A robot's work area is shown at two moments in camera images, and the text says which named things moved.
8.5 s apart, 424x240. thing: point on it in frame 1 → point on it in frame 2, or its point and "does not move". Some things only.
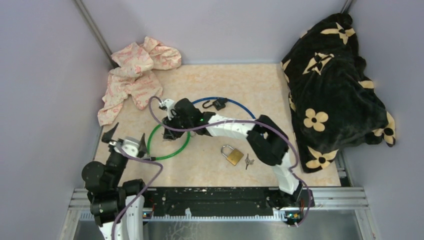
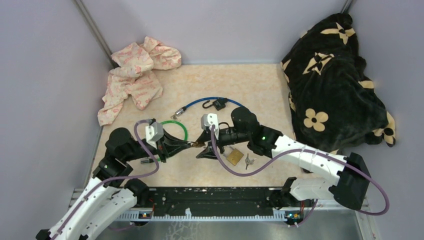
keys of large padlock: x=248 y=161 does not move
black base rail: x=200 y=201 does not move
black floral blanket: x=333 y=103 does not move
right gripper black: x=169 y=134 → x=208 y=152
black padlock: x=218 y=104 does not move
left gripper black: x=107 y=136 → x=166 y=146
